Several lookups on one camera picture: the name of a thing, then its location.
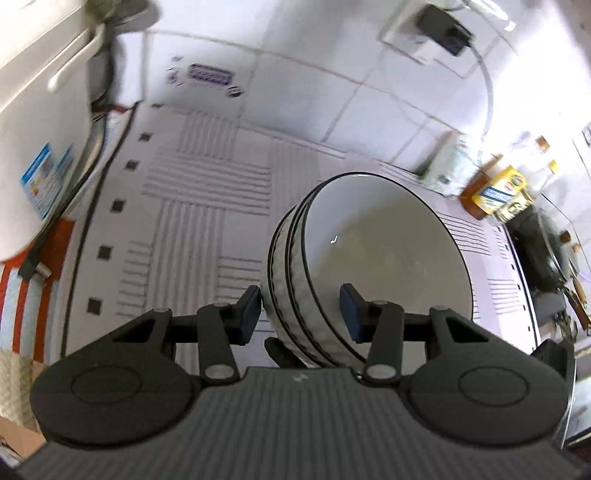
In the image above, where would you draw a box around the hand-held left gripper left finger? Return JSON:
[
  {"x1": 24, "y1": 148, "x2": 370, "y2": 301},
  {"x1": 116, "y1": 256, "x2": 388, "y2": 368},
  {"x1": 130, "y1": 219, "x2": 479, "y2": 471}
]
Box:
[{"x1": 111, "y1": 285, "x2": 263, "y2": 384}]

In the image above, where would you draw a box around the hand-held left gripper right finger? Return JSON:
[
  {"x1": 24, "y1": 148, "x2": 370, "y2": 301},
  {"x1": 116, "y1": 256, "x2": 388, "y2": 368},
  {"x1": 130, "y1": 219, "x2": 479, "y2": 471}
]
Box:
[{"x1": 339, "y1": 284, "x2": 492, "y2": 384}]

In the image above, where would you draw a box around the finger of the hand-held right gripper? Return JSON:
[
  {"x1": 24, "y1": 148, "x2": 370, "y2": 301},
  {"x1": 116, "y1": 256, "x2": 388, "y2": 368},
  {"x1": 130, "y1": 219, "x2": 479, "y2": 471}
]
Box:
[{"x1": 265, "y1": 338, "x2": 308, "y2": 368}]

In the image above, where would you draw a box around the grey bowl black rim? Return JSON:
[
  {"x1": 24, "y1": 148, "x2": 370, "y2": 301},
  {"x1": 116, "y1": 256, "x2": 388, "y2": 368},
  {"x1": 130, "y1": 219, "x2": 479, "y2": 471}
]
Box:
[
  {"x1": 300, "y1": 172, "x2": 474, "y2": 367},
  {"x1": 260, "y1": 203, "x2": 321, "y2": 368},
  {"x1": 276, "y1": 191, "x2": 365, "y2": 368}
]

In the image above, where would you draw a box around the black wok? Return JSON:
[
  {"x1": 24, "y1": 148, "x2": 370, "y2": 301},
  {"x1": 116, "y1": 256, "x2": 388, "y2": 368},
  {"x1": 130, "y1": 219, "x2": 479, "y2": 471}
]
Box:
[{"x1": 505, "y1": 205, "x2": 580, "y2": 294}]

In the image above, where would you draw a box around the glass wok lid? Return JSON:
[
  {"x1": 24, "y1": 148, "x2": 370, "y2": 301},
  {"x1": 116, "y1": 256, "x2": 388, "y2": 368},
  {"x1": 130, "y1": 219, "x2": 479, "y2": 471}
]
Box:
[{"x1": 536, "y1": 208, "x2": 580, "y2": 282}]

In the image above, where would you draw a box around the striped white tablecloth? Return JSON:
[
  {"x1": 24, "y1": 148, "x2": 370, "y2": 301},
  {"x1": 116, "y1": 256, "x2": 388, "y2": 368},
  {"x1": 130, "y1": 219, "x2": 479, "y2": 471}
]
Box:
[{"x1": 60, "y1": 104, "x2": 541, "y2": 370}]

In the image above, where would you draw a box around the clear glass vinegar bottle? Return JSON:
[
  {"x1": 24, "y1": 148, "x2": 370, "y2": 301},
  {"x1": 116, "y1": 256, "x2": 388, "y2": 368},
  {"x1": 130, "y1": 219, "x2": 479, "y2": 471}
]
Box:
[{"x1": 496, "y1": 185, "x2": 536, "y2": 224}]

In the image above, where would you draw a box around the white plastic salt bag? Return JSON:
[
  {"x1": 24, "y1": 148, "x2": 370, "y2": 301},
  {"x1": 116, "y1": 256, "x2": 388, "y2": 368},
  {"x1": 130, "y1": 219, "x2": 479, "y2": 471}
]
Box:
[{"x1": 418, "y1": 131, "x2": 481, "y2": 197}]

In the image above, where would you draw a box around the yellow label cooking wine bottle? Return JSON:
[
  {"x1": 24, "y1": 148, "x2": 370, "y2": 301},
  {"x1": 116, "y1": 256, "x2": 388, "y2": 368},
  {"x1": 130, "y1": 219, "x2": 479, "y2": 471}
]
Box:
[{"x1": 459, "y1": 154, "x2": 527, "y2": 217}]

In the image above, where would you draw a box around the orange striped cloth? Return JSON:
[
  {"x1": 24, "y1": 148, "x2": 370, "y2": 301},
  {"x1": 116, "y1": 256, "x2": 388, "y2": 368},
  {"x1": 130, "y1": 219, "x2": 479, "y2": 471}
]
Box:
[{"x1": 0, "y1": 217, "x2": 77, "y2": 361}]

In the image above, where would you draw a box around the beige quilted cloth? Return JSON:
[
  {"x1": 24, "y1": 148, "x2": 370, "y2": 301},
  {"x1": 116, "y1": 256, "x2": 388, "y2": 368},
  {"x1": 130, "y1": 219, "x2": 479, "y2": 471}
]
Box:
[{"x1": 0, "y1": 348, "x2": 51, "y2": 430}]

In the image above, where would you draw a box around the brown cardboard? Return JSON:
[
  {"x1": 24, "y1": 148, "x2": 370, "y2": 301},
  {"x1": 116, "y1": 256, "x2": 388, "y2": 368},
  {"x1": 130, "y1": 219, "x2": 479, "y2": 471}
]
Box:
[{"x1": 0, "y1": 415, "x2": 47, "y2": 467}]

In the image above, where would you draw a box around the white appliance blue label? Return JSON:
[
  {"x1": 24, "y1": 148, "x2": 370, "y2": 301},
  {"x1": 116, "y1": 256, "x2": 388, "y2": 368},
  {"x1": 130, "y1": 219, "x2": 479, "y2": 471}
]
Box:
[{"x1": 0, "y1": 0, "x2": 118, "y2": 261}]

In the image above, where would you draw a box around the black appliance cord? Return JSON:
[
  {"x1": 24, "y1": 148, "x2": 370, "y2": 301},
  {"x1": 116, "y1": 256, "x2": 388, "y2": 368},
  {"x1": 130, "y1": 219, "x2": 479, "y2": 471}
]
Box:
[{"x1": 18, "y1": 99, "x2": 141, "y2": 280}]

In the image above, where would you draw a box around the black power cable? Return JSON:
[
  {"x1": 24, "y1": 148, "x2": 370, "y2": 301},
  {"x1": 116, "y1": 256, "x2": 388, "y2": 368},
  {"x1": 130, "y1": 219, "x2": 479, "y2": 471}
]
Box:
[{"x1": 468, "y1": 44, "x2": 495, "y2": 139}]

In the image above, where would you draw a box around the white wall socket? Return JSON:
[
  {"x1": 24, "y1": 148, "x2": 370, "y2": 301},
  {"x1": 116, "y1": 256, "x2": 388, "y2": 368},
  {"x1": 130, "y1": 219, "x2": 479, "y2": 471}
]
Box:
[{"x1": 381, "y1": 0, "x2": 474, "y2": 65}]

